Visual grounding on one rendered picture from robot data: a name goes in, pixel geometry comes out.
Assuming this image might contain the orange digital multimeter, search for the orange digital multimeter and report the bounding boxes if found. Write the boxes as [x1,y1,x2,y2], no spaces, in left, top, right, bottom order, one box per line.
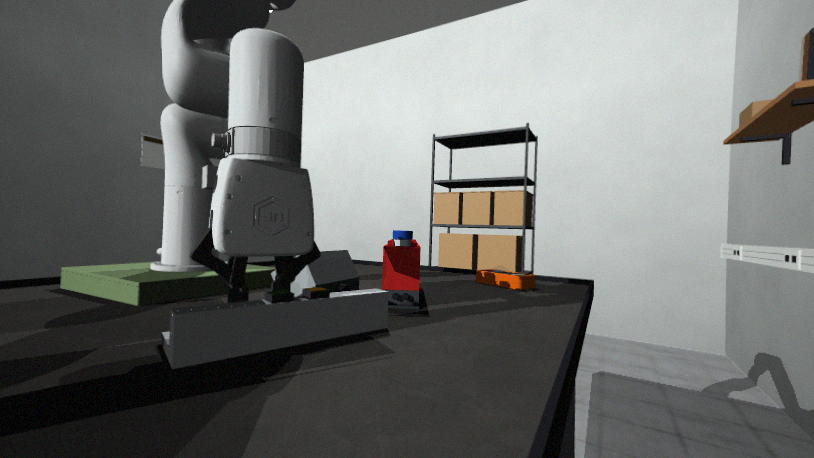
[476,269,535,290]

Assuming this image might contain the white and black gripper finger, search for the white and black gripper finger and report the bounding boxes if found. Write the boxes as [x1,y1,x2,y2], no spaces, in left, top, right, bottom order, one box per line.
[190,224,249,303]
[271,241,321,291]

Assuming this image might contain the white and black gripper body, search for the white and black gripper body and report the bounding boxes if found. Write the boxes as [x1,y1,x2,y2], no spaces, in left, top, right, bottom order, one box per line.
[209,154,314,257]

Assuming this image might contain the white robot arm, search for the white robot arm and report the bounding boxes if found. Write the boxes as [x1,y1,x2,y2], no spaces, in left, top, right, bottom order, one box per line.
[151,0,304,272]

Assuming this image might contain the black table edge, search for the black table edge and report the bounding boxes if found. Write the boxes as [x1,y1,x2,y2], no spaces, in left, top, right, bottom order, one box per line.
[0,265,594,458]

